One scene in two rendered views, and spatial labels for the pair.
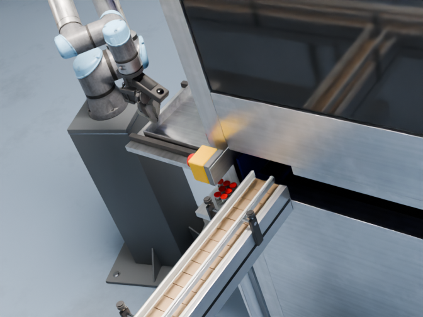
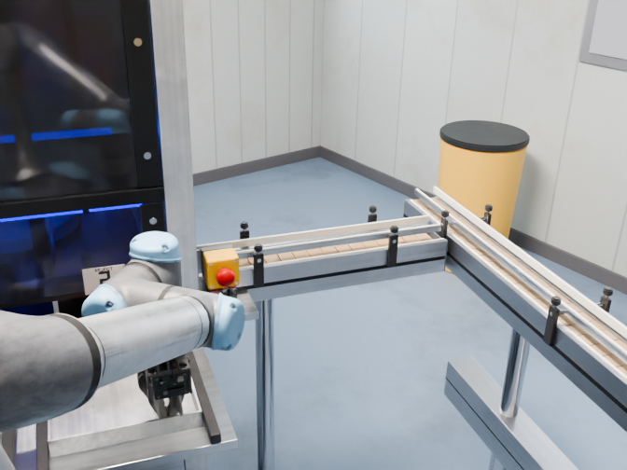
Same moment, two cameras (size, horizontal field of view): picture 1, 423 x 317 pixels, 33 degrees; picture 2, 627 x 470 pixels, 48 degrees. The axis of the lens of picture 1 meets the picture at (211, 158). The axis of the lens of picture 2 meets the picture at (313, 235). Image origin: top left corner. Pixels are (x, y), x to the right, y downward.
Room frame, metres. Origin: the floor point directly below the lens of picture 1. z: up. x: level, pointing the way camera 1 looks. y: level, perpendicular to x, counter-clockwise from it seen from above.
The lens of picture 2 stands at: (2.69, 0.73, 1.75)
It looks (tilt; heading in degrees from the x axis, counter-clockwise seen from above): 25 degrees down; 202
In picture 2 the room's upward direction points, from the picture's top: 1 degrees clockwise
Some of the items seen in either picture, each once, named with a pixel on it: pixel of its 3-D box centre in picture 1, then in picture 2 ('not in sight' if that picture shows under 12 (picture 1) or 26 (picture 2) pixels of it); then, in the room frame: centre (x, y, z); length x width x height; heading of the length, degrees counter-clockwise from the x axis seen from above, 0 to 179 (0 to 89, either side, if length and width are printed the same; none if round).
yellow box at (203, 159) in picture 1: (208, 165); (220, 267); (1.47, 0.01, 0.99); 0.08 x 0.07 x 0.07; 42
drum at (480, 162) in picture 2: not in sight; (475, 200); (-0.75, 0.24, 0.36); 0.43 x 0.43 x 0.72
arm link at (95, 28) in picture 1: (109, 29); (132, 304); (1.98, 0.16, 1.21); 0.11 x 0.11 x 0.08; 4
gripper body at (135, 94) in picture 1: (136, 83); (164, 356); (1.88, 0.14, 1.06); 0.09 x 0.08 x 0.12; 42
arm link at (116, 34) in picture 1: (119, 40); (155, 270); (1.88, 0.14, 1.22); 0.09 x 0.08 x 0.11; 4
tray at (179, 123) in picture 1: (209, 120); (118, 377); (1.79, -0.03, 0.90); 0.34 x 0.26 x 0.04; 41
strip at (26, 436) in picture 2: not in sight; (24, 411); (1.95, -0.11, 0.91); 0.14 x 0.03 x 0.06; 42
